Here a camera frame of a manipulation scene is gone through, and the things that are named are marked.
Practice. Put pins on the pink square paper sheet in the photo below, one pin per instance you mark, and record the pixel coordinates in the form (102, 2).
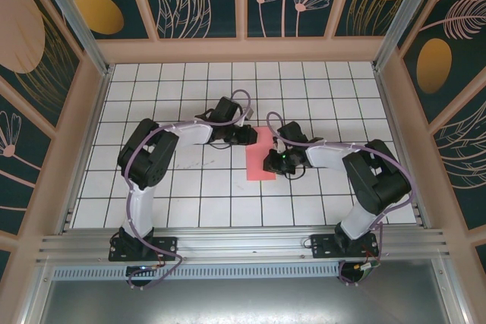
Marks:
(255, 164)

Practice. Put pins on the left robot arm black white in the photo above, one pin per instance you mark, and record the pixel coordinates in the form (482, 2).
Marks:
(138, 210)

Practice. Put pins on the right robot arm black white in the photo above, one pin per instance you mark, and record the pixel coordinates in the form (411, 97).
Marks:
(357, 217)

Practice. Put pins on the grey metal sheet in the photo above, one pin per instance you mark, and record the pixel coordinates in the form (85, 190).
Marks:
(243, 301)

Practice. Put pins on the green circuit board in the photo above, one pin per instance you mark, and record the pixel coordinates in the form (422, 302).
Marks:
(368, 268)

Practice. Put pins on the black circuit board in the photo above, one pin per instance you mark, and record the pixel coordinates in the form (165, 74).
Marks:
(140, 269)

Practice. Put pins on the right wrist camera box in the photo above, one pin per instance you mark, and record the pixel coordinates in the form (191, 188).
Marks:
(276, 146)

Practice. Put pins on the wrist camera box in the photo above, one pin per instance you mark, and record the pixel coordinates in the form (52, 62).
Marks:
(248, 113)
(276, 146)

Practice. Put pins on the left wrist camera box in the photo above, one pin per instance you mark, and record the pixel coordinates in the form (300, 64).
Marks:
(248, 113)

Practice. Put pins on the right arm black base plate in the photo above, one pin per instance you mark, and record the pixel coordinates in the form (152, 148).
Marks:
(322, 246)

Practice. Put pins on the aluminium mounting rail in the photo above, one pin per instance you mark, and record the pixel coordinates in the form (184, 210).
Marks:
(243, 244)

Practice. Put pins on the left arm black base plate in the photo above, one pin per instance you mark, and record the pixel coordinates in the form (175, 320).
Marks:
(167, 246)

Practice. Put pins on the aluminium frame post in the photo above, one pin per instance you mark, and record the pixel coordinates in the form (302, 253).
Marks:
(410, 16)
(79, 24)

